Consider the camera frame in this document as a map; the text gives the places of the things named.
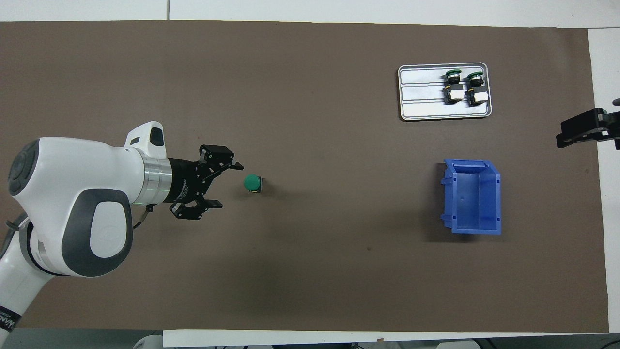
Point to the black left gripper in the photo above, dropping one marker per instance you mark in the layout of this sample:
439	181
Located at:
186	180

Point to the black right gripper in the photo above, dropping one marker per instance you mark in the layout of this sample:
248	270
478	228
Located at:
615	128

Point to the grey metal tray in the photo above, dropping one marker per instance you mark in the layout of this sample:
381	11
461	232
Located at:
421	97

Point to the brown table mat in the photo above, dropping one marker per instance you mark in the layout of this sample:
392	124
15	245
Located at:
339	266

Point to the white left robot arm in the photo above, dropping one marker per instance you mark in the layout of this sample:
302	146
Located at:
63	194

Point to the blue plastic storage bin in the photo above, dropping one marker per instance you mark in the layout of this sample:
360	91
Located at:
472	196

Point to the green push button switch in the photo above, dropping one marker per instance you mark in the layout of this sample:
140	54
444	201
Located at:
476	92
453	89
252	182

